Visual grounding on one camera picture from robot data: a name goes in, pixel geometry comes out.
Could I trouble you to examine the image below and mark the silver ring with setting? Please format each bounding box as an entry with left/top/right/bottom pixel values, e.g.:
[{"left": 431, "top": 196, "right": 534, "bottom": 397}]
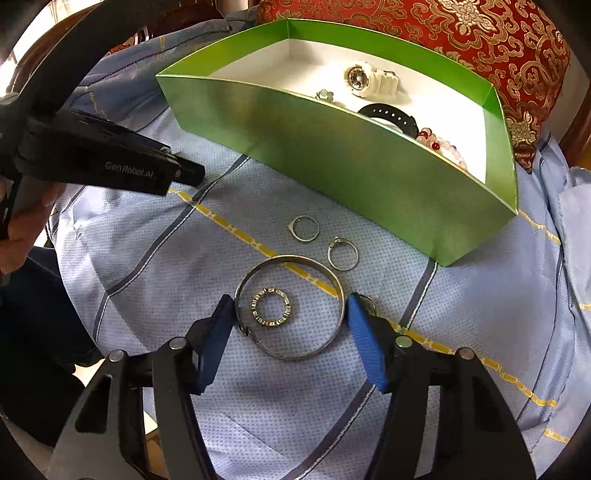
[{"left": 287, "top": 214, "right": 322, "bottom": 244}]

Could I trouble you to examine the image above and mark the silver bangle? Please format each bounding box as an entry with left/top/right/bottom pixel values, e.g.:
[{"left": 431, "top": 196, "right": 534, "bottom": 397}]
[{"left": 235, "top": 254, "right": 346, "bottom": 362}]

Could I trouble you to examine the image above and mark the thin silver ring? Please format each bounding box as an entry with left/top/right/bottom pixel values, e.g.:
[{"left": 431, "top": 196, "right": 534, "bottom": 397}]
[{"left": 327, "top": 236, "right": 361, "bottom": 272}]

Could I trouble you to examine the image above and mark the red white bead bracelet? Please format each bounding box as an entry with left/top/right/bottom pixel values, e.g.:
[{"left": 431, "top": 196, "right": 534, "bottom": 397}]
[{"left": 414, "top": 126, "right": 442, "bottom": 152}]

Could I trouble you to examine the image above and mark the pink bead bracelet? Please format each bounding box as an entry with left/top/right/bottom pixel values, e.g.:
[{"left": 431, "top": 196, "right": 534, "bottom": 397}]
[{"left": 428, "top": 135, "right": 469, "bottom": 171}]

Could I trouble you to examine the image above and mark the person's left hand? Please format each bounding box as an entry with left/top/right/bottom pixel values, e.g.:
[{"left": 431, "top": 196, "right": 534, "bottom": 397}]
[{"left": 0, "top": 183, "right": 66, "bottom": 274}]

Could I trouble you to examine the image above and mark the light blue plaid cloth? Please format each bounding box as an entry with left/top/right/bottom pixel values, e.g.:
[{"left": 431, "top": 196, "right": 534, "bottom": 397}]
[{"left": 49, "top": 12, "right": 590, "bottom": 479}]

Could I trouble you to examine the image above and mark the white wristwatch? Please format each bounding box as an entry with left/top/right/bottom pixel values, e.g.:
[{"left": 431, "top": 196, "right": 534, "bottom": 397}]
[{"left": 342, "top": 62, "right": 407, "bottom": 99}]

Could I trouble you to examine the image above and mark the green cardboard box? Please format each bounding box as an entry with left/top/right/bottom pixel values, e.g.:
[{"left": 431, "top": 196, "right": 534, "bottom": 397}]
[{"left": 157, "top": 19, "right": 519, "bottom": 266}]

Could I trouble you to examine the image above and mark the black wristwatch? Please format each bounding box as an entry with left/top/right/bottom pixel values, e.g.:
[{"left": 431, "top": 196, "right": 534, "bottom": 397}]
[{"left": 358, "top": 103, "right": 419, "bottom": 138}]

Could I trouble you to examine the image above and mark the red gold embroidered cushion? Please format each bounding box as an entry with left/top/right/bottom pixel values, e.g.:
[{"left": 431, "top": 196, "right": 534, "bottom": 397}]
[{"left": 257, "top": 0, "right": 570, "bottom": 172}]

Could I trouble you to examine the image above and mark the dark wooden chair frame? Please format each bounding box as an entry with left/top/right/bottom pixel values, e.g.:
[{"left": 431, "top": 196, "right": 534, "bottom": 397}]
[{"left": 1, "top": 1, "right": 257, "bottom": 96}]

